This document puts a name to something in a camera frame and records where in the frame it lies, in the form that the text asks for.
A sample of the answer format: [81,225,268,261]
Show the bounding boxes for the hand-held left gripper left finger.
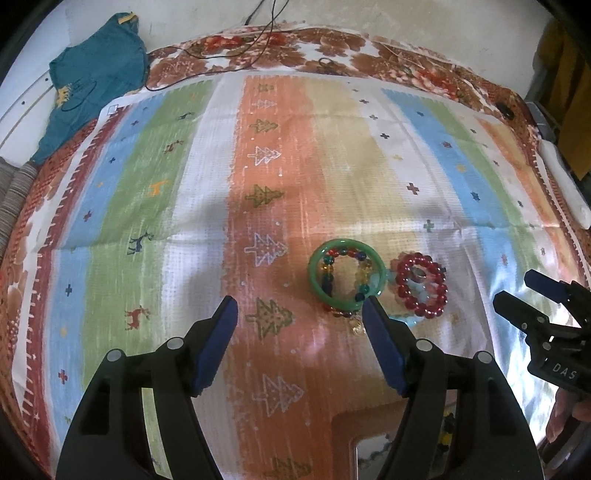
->
[55,295,239,480]

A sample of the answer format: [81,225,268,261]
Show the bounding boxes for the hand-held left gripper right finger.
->
[362,295,544,480]

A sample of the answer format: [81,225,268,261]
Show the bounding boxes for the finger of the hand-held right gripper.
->
[523,270,570,302]
[492,291,552,334]

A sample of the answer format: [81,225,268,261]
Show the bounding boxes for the red bead bracelet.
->
[390,252,449,319]

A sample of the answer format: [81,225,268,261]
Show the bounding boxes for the green jade bangle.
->
[308,239,384,308]

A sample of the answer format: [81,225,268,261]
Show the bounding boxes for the multicoloured bead bracelet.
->
[320,248,373,336]

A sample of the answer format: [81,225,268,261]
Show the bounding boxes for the brown jewelry box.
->
[331,401,462,480]

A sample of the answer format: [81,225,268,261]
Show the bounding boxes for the person's right hand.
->
[546,387,591,462]

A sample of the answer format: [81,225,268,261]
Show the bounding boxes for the striped printed cloth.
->
[9,73,583,480]

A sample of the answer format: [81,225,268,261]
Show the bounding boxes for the yellow cloth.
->
[537,19,591,178]

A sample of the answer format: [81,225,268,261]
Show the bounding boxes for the grey striped cushion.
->
[0,157,38,259]

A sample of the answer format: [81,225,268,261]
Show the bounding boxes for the teal garment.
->
[30,12,149,165]

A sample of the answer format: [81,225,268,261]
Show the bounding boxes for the light blue bead bracelet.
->
[385,270,437,324]

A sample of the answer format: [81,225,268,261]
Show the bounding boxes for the black cable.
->
[144,0,282,91]

